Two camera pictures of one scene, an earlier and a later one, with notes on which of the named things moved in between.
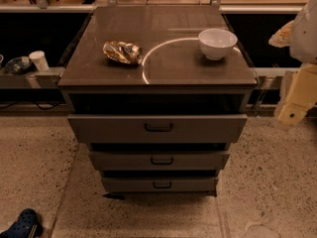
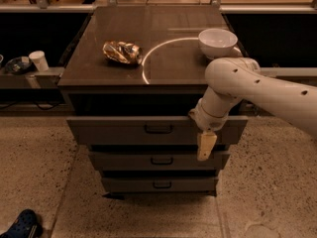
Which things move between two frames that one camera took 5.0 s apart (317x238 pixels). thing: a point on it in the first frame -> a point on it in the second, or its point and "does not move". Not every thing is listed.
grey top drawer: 158,128 does not move
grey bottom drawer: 158,184 does not move
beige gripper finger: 298,92 -> 206,141
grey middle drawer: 156,160 does not move
